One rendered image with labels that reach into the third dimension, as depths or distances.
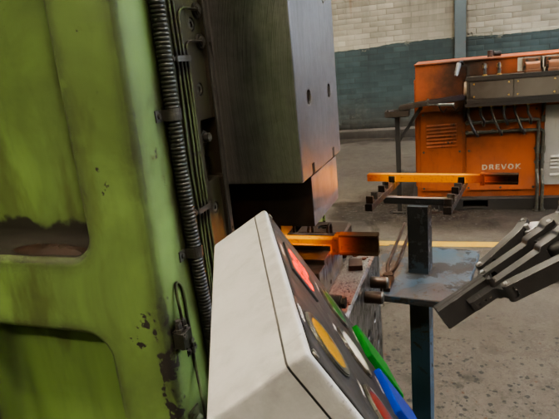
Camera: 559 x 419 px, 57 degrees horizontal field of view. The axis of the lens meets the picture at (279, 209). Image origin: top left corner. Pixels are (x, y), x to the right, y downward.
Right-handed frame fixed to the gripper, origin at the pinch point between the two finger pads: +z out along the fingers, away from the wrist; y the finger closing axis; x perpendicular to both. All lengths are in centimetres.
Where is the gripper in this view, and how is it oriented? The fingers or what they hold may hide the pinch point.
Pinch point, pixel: (465, 302)
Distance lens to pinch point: 67.8
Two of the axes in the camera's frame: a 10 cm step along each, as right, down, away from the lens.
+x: -5.8, -7.7, -2.8
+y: -1.1, -2.6, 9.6
